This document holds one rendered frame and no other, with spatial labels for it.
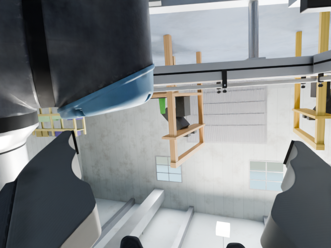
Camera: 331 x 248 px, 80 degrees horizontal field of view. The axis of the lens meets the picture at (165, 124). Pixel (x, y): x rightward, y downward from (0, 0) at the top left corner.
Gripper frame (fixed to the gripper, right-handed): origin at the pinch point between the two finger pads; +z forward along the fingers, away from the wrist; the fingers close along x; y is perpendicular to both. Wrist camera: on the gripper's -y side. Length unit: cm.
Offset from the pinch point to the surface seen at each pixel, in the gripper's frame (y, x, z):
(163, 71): 17, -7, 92
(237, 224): 720, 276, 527
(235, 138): 407, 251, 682
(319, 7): -8.3, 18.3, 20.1
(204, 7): -13, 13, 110
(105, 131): 501, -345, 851
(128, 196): 800, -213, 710
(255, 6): -13, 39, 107
